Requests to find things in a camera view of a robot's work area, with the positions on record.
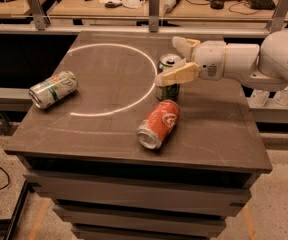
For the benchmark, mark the white green 7up can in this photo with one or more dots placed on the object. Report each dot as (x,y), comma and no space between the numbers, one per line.
(53,89)

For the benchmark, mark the metal post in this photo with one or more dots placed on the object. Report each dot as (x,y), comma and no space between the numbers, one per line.
(40,19)
(153,15)
(277,21)

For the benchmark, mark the metal post middle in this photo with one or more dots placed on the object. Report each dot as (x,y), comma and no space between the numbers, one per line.
(153,15)

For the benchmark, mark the clear sanitizer bottle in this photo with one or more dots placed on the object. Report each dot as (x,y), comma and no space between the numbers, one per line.
(259,98)
(281,97)

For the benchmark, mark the metal post right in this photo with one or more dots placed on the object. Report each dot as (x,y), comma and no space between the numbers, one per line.
(277,21)

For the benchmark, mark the dark wooden table stand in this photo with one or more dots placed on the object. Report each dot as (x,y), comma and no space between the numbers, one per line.
(83,152)

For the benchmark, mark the green soda can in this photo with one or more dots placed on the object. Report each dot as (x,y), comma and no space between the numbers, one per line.
(171,92)

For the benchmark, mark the orange soda can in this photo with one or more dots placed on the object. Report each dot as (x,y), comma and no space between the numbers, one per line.
(155,128)

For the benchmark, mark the white handheld tool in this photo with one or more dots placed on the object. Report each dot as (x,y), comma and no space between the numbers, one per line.
(169,5)

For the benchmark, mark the white face mask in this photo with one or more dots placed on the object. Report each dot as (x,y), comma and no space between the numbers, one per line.
(132,4)

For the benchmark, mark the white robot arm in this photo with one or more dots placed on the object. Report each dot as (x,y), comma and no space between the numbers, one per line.
(262,67)

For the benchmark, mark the clear sanitizer bottle left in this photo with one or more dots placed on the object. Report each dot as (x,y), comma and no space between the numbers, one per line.
(259,98)

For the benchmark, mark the clear sanitizer bottle right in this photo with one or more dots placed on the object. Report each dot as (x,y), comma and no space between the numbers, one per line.
(281,97)

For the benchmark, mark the metal post left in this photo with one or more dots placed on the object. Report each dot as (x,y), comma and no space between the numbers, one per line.
(40,19)

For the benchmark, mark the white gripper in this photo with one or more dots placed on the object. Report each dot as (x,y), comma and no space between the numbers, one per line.
(210,60)

